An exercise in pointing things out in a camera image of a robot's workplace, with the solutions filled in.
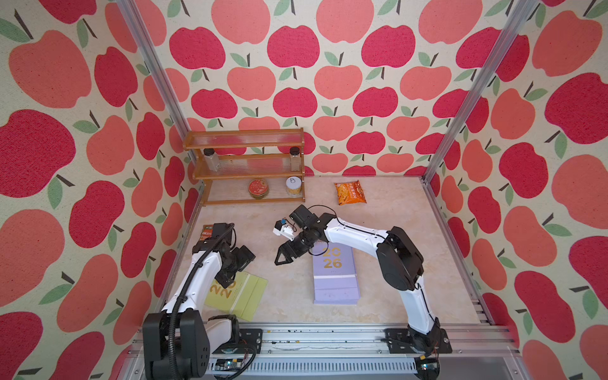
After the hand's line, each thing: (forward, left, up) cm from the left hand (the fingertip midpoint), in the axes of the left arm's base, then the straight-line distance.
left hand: (246, 269), depth 83 cm
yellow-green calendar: (-8, +2, -7) cm, 11 cm away
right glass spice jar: (+42, -17, +17) cm, 48 cm away
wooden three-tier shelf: (+55, +7, 0) cm, 56 cm away
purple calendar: (+3, -31, +2) cm, 31 cm away
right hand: (+2, -13, 0) cm, 13 cm away
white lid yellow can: (+42, -16, 0) cm, 45 cm away
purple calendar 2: (-7, -32, -1) cm, 33 cm away
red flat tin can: (+41, +1, -1) cm, 41 cm away
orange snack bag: (+39, -43, -2) cm, 58 cm away
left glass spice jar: (+42, +19, +16) cm, 48 cm away
